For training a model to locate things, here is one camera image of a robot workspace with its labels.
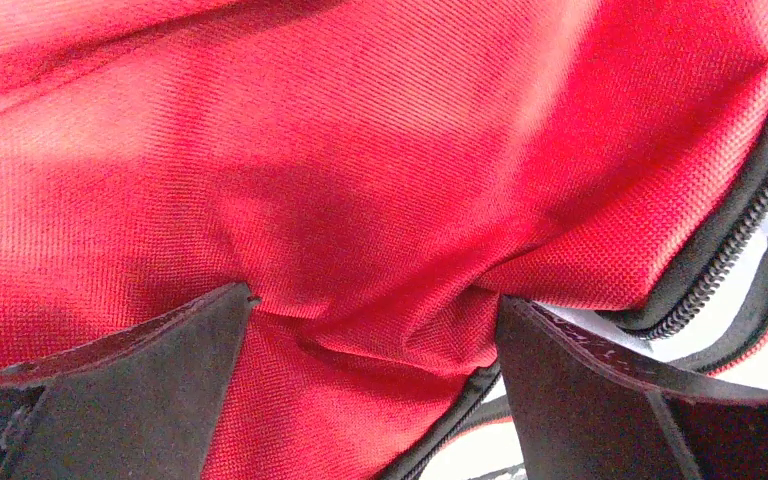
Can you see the red student backpack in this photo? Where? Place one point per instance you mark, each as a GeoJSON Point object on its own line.
{"type": "Point", "coordinates": [381, 174]}

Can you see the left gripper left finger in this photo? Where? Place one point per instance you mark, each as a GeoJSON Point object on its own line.
{"type": "Point", "coordinates": [142, 403]}

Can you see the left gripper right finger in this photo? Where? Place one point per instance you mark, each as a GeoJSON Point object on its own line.
{"type": "Point", "coordinates": [587, 408]}

